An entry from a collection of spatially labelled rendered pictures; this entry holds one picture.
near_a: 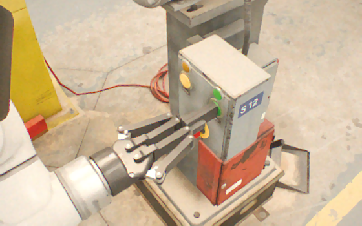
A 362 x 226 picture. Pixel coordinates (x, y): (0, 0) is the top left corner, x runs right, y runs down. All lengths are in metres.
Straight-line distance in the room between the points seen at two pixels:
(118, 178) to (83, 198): 0.06
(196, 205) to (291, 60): 1.40
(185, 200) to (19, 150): 0.98
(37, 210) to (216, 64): 0.39
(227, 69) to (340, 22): 2.41
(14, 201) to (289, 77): 2.05
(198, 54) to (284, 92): 1.60
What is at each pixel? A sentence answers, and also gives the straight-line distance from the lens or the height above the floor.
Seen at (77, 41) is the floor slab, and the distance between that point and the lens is 2.67.
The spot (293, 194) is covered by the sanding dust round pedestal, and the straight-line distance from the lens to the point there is 1.84.
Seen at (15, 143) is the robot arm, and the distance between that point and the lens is 0.52.
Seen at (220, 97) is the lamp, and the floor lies 1.11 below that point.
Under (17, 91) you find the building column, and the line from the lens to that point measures 1.96.
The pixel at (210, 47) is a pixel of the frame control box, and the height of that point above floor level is 1.12.
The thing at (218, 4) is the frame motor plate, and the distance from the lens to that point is 0.84.
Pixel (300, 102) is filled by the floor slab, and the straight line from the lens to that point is 2.23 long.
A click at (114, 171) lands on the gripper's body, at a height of 1.10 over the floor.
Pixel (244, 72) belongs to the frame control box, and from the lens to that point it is 0.66.
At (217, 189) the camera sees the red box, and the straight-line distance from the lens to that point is 1.28.
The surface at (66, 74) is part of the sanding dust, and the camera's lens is 2.41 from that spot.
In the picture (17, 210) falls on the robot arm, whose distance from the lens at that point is 0.53.
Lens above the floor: 1.56
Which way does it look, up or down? 49 degrees down
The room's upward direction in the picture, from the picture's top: straight up
